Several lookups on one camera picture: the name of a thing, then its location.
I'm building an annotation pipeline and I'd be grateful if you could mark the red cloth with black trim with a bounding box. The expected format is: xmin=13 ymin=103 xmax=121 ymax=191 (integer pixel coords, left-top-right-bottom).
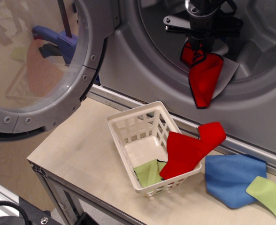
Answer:
xmin=180 ymin=42 xmax=223 ymax=109

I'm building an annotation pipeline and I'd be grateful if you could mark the green cloth in basket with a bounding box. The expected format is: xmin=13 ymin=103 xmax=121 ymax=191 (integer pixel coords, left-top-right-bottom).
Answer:
xmin=133 ymin=159 xmax=167 ymax=188

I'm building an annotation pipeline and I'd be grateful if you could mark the plain red cloth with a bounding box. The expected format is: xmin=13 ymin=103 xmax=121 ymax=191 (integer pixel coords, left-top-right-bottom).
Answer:
xmin=160 ymin=122 xmax=226 ymax=180

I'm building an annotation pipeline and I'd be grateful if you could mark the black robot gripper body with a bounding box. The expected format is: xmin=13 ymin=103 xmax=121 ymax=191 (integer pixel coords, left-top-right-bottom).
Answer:
xmin=163 ymin=0 xmax=243 ymax=39

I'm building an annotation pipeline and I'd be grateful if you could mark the black base with cable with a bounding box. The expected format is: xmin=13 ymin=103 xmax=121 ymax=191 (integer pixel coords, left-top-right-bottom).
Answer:
xmin=0 ymin=198 xmax=57 ymax=225

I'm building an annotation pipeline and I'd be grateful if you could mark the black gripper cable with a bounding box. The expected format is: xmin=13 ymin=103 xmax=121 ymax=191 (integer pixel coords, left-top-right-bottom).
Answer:
xmin=219 ymin=0 xmax=238 ymax=17

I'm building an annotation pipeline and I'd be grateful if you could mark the green cloth on table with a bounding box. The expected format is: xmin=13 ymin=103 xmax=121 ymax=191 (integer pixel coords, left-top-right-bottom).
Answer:
xmin=246 ymin=176 xmax=276 ymax=216

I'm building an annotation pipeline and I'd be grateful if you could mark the grey washing machine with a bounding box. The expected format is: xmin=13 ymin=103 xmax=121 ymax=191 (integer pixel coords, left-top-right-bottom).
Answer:
xmin=100 ymin=0 xmax=276 ymax=154

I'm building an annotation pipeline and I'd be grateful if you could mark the round glass washer door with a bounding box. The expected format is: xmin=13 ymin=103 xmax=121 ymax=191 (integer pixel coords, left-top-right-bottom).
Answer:
xmin=0 ymin=0 xmax=120 ymax=142

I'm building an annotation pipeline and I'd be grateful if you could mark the blue cloth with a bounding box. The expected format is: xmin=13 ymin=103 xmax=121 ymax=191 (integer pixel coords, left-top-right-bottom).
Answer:
xmin=205 ymin=155 xmax=267 ymax=209

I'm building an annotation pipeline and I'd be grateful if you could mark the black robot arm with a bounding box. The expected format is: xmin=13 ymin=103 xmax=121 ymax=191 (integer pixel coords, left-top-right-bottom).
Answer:
xmin=163 ymin=0 xmax=244 ymax=52

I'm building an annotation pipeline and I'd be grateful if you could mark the blue bar clamp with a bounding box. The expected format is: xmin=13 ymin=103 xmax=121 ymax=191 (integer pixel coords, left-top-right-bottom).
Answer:
xmin=32 ymin=26 xmax=77 ymax=66

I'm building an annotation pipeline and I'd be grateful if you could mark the aluminium table frame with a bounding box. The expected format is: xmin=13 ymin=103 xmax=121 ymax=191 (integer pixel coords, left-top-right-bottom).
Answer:
xmin=28 ymin=160 xmax=144 ymax=225

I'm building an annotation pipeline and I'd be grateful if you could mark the white plastic laundry basket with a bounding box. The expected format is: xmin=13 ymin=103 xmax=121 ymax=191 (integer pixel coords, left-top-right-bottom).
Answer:
xmin=107 ymin=101 xmax=202 ymax=197

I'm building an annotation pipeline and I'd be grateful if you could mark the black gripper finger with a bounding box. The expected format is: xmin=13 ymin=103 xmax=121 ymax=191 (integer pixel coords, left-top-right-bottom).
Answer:
xmin=189 ymin=36 xmax=202 ymax=51
xmin=201 ymin=37 xmax=215 ymax=53

